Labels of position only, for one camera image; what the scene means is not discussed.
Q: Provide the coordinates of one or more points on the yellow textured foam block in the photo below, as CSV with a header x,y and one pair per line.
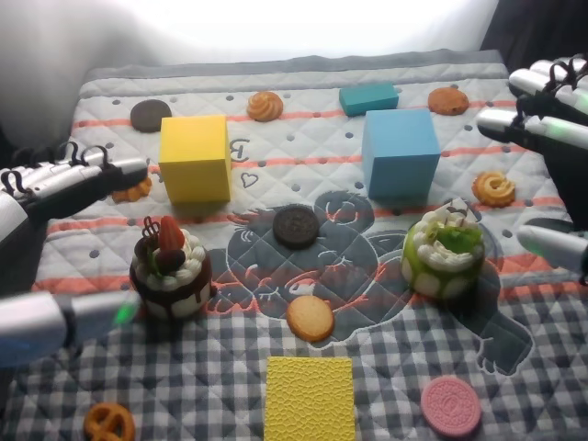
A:
x,y
310,399

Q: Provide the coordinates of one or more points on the black curtain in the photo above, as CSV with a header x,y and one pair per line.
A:
x,y
542,27

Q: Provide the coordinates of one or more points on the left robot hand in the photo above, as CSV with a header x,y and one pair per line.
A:
x,y
69,184

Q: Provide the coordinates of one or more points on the yellow swirl butter cookie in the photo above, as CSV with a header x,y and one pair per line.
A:
x,y
494,189

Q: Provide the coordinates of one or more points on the round tan biscuit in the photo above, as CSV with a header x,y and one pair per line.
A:
x,y
309,318

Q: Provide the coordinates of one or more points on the black sandwich cookie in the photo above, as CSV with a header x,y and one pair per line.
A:
x,y
295,226

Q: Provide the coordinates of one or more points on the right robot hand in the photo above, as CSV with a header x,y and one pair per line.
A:
x,y
567,151

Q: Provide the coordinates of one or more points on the green cream toy cake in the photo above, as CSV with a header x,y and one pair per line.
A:
x,y
441,266

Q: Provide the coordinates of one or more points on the orange swirl cookie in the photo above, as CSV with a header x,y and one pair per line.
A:
x,y
264,106

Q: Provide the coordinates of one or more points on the pretzel cookie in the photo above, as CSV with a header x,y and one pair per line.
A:
x,y
109,423

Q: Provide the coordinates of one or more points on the chocolate chip cookie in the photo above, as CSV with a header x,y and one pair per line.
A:
x,y
448,101

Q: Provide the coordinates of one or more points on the blue foam cube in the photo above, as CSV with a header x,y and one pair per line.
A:
x,y
399,156

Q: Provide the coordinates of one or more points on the grey quilt with printed bear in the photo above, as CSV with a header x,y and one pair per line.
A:
x,y
321,151

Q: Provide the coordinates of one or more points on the plain dark brown cookie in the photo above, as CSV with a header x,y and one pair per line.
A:
x,y
150,116

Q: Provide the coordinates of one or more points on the toy cupcake with berries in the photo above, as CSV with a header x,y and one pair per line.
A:
x,y
174,280

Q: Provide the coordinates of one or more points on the pink sandwich cookie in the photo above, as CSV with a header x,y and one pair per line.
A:
x,y
451,405

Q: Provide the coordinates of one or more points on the yellow foam cube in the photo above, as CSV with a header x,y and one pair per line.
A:
x,y
195,161

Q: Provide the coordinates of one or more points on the teal foam block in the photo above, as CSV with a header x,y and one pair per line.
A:
x,y
367,98

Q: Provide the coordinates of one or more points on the flower-shaped butter cookie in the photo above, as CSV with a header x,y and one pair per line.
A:
x,y
135,193

